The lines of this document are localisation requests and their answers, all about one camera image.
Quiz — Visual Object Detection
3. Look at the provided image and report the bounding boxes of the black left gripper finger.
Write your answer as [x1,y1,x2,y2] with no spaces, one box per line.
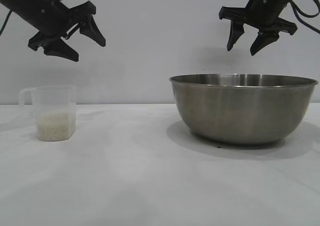
[79,16,106,47]
[43,38,80,63]

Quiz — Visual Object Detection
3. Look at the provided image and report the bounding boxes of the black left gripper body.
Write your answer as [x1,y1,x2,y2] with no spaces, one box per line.
[23,0,97,50]

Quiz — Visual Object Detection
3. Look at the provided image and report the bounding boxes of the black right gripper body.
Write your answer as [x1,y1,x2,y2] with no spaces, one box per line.
[219,0,298,35]

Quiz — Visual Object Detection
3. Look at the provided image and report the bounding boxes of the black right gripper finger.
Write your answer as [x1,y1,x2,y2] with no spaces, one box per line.
[249,32,280,56]
[226,20,245,52]

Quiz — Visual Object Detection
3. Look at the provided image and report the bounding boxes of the translucent plastic measuring cup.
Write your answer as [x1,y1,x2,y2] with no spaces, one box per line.
[19,85,77,142]

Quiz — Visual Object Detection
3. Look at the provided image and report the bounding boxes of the stainless steel mixing bowl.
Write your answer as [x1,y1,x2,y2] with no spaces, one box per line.
[168,73,320,145]

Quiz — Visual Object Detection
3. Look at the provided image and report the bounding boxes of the white rice grains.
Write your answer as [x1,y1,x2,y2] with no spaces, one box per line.
[36,112,76,141]

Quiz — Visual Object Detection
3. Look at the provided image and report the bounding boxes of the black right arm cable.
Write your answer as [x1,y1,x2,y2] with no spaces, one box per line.
[289,0,320,34]

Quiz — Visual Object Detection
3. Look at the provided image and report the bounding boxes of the green cable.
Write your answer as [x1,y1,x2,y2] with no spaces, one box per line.
[0,10,12,36]

